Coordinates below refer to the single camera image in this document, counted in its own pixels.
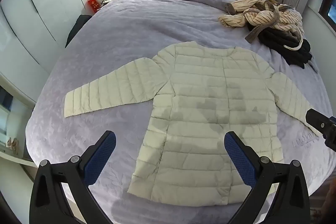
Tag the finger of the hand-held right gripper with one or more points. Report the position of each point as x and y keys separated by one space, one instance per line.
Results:
x=321 y=123

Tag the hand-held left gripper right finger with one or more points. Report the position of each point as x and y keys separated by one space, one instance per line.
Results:
x=240 y=158

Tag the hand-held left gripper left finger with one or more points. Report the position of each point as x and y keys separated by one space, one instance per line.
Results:
x=101 y=158

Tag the cream puffer jacket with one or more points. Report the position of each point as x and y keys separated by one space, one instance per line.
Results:
x=204 y=108

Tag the black garment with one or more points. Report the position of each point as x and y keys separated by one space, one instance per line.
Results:
x=286 y=48

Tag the beige shoe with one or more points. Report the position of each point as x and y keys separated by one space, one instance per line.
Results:
x=15 y=146
x=8 y=145

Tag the dark framed window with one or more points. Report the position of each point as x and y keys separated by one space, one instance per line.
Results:
x=330 y=10

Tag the cream striped garment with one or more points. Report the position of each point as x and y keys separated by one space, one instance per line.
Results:
x=265 y=16

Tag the lavender plush blanket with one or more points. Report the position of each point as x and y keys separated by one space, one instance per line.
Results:
x=157 y=24

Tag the red box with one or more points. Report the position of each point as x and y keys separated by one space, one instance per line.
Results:
x=93 y=5

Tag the white wardrobe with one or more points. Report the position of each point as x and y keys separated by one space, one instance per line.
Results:
x=39 y=16

